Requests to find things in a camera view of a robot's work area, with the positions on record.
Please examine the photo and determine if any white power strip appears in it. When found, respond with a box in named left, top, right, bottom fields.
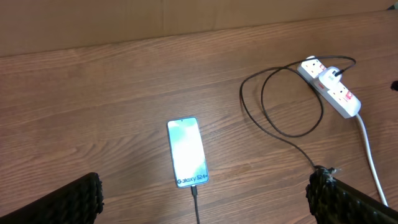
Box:
left=297, top=56, right=361, bottom=119

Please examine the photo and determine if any white charger plug adapter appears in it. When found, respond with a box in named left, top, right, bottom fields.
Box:
left=318, top=67, right=342, bottom=90

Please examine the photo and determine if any blue Galaxy smartphone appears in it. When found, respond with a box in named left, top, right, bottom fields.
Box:
left=167, top=117, right=209, bottom=188

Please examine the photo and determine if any white power strip cord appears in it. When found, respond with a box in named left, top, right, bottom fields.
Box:
left=355, top=113, right=389, bottom=207

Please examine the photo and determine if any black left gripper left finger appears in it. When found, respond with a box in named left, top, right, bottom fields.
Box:
left=1, top=172, right=104, bottom=224

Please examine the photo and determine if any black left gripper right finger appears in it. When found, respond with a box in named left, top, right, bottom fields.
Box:
left=306, top=166, right=397, bottom=224

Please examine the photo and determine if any black charger cable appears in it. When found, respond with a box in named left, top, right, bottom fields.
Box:
left=190, top=55, right=357, bottom=224

